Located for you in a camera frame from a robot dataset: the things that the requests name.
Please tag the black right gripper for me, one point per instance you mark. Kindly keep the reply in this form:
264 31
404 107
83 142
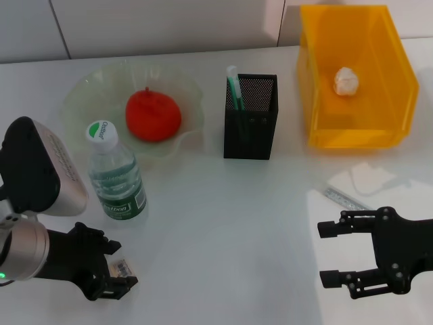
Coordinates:
399 243

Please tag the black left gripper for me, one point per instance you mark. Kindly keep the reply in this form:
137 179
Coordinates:
71 257

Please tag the beige barcode eraser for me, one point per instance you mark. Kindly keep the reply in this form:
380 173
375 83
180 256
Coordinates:
120 268

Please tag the silver glitter pen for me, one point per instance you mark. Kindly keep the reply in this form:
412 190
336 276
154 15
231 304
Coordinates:
341 198

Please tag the clear green-label water bottle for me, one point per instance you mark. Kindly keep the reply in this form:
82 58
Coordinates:
115 176

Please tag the red-orange fruit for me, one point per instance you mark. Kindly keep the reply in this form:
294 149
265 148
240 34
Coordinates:
154 115

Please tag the white paper ball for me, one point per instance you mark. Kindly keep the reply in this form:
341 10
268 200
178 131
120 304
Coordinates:
345 81

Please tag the black mesh pen holder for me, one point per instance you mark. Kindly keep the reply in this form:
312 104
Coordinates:
253 135

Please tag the green glass fruit plate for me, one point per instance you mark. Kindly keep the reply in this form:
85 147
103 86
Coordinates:
101 88

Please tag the yellow plastic bin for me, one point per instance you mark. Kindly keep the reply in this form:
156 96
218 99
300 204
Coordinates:
358 115

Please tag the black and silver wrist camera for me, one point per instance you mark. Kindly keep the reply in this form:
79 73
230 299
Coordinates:
44 169

